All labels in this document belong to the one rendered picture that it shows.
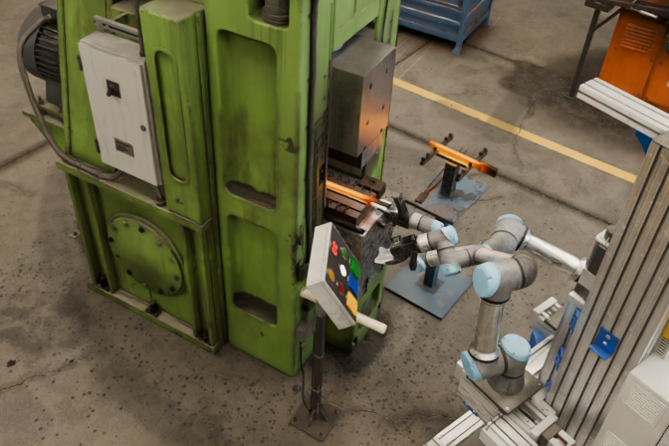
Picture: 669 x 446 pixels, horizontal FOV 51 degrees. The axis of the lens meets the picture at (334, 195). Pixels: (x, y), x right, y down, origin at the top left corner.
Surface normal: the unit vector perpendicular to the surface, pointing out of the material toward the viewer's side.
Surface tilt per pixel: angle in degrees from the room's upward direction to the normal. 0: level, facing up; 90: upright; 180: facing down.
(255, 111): 89
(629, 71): 90
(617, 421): 90
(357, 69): 0
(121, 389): 0
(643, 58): 90
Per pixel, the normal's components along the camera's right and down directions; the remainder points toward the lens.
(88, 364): 0.04, -0.77
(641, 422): -0.79, 0.36
